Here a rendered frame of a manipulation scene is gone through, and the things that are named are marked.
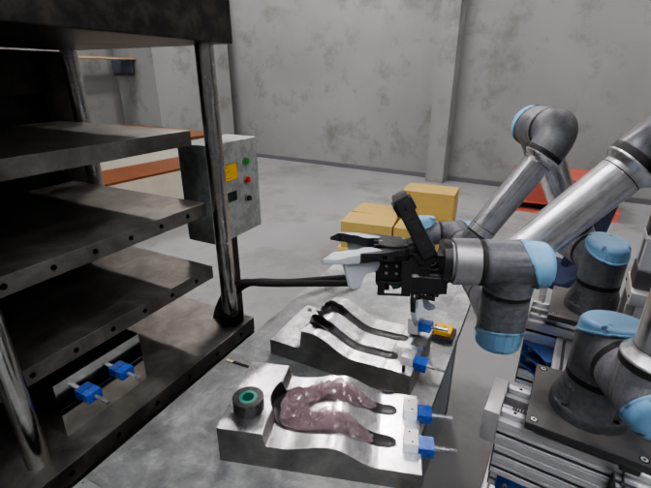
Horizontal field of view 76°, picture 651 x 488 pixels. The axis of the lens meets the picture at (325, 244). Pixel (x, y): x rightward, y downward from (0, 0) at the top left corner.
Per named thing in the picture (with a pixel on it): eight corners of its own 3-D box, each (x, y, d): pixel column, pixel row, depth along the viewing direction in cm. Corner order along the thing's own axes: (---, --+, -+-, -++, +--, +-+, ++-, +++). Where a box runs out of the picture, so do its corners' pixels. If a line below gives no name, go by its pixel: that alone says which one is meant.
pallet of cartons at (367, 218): (467, 250, 437) (476, 189, 411) (440, 284, 366) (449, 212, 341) (366, 229, 496) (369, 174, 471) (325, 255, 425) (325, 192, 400)
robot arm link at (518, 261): (553, 302, 63) (565, 252, 60) (479, 299, 64) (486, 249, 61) (534, 279, 71) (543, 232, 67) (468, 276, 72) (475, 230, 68)
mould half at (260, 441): (417, 411, 122) (419, 381, 117) (419, 492, 98) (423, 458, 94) (254, 389, 130) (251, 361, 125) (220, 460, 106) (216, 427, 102)
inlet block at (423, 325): (449, 334, 139) (450, 320, 138) (446, 341, 135) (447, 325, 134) (412, 327, 145) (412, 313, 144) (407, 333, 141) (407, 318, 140)
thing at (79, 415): (147, 378, 137) (138, 333, 130) (68, 437, 115) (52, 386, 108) (54, 337, 158) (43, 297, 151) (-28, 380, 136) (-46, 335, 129)
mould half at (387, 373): (429, 352, 147) (433, 320, 142) (408, 400, 126) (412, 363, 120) (306, 318, 168) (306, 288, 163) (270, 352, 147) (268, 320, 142)
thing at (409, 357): (446, 373, 127) (448, 359, 125) (442, 383, 123) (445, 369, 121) (405, 361, 133) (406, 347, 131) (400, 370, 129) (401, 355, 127)
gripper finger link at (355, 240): (329, 262, 76) (370, 273, 70) (329, 230, 75) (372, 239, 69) (340, 259, 79) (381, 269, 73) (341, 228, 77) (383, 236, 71)
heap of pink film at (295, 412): (377, 398, 118) (378, 376, 115) (373, 449, 102) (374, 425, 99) (289, 387, 122) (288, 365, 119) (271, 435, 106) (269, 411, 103)
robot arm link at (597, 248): (591, 289, 120) (603, 246, 115) (565, 268, 133) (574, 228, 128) (632, 289, 120) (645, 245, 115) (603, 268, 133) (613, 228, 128)
